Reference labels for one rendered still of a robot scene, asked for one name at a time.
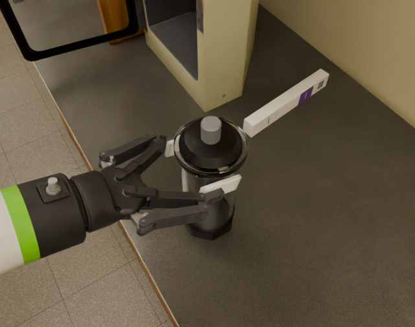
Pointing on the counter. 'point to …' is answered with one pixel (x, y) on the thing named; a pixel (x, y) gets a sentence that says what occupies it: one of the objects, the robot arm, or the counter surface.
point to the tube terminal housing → (216, 52)
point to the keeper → (200, 15)
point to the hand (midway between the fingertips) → (207, 163)
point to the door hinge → (141, 15)
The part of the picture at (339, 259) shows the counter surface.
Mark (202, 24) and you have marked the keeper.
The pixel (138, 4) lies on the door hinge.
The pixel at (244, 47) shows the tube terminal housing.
